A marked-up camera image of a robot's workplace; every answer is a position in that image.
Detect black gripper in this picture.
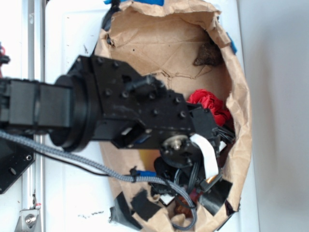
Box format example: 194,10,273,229
154,134,235,208

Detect brown orange shell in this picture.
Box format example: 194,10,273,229
174,196,193,218

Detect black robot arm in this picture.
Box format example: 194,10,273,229
0,55,235,196

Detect crumpled red paper ball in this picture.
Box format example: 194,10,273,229
187,89,231,126

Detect dark brown rock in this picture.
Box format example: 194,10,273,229
193,42,223,66

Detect white plastic tray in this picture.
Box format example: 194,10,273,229
42,0,259,232

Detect brown paper bag bin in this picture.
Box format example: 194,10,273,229
95,0,252,232

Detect white ribbon cable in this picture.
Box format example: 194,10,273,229
189,134,219,181

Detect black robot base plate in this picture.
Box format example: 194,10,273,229
0,138,35,194

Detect grey braided cable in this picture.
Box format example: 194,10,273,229
0,130,198,229

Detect aluminium frame rail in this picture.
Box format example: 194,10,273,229
15,0,46,232

